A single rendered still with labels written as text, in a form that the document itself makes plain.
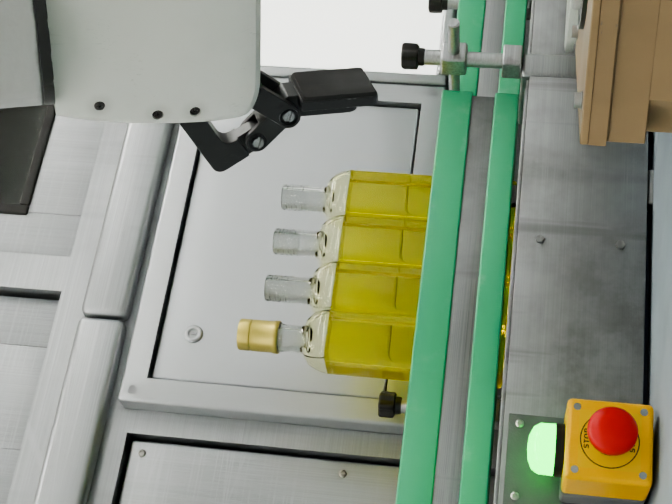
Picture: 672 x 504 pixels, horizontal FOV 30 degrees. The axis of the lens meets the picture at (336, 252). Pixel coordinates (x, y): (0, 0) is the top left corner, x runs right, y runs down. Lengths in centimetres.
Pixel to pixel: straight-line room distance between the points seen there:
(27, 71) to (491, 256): 72
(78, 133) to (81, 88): 114
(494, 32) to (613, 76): 61
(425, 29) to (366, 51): 8
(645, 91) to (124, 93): 42
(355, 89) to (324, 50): 105
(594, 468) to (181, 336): 62
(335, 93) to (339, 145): 97
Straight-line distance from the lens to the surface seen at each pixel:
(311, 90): 63
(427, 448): 114
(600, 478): 104
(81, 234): 163
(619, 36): 88
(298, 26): 172
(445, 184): 126
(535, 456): 107
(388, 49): 168
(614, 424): 103
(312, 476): 145
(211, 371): 148
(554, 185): 124
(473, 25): 149
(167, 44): 59
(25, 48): 57
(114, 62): 59
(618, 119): 90
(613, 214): 123
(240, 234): 155
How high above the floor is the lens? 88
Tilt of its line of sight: 8 degrees up
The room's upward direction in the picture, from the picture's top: 86 degrees counter-clockwise
